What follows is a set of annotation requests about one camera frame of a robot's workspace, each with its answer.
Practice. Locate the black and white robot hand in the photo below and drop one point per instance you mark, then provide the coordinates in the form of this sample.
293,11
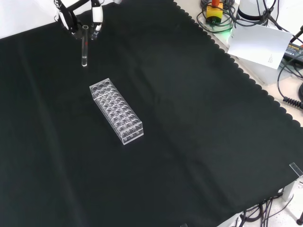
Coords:
97,15

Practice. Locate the clear glass test tube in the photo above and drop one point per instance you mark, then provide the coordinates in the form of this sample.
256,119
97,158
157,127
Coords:
84,52

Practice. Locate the clear plastic test tube rack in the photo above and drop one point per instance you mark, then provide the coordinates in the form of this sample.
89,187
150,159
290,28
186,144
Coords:
116,113

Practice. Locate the yellow stop button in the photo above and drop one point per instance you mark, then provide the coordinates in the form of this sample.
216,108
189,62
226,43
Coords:
214,11

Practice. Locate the black bench cloth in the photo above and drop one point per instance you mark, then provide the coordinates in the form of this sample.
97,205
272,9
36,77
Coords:
165,142

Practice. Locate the pale paper board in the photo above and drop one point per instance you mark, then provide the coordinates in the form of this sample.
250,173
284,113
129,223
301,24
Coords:
258,45

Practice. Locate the pale grey case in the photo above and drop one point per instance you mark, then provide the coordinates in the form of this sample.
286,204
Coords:
265,73

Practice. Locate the black power adapter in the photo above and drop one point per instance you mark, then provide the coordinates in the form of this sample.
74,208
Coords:
294,50

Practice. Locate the small clear acrylic piece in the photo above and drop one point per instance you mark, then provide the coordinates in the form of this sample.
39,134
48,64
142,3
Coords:
296,169

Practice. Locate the grey metal box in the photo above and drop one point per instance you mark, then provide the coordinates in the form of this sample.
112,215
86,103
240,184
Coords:
288,191

